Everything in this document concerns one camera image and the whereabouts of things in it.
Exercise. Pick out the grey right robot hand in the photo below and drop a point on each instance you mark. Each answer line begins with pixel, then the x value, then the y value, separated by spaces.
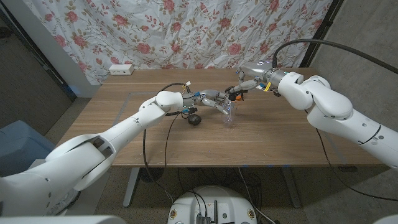
pixel 258 71

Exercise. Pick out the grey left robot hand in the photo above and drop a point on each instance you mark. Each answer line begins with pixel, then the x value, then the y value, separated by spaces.
pixel 206 99

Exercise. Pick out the clear spray bottle black top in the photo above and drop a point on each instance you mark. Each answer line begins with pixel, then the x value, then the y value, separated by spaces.
pixel 233 96

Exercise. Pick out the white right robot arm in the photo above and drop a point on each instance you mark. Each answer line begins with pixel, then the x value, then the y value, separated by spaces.
pixel 329 109

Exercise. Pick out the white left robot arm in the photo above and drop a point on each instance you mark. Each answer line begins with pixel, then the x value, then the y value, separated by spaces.
pixel 136 121

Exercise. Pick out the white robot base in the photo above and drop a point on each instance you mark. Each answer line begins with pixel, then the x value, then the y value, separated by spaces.
pixel 214 202

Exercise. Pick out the orange fruit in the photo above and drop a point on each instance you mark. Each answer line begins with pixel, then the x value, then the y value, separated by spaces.
pixel 238 97

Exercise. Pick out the floral backdrop cloth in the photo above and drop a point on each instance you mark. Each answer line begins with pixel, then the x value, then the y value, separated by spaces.
pixel 186 31

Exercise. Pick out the white power strip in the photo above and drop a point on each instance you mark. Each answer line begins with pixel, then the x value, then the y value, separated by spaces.
pixel 121 69

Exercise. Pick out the white table leg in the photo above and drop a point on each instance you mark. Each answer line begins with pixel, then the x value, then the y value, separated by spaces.
pixel 130 189

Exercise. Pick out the grey table leg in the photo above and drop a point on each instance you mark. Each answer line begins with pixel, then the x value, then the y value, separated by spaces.
pixel 292 189

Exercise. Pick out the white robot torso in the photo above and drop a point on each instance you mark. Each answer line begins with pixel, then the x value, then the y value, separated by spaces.
pixel 62 220

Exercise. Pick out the blue plastic bin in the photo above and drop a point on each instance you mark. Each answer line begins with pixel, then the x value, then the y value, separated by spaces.
pixel 18 143

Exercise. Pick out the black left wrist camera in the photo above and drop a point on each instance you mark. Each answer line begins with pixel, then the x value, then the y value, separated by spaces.
pixel 190 110

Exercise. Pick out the black backdrop frame pole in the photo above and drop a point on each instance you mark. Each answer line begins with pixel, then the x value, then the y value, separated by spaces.
pixel 321 31
pixel 49 68

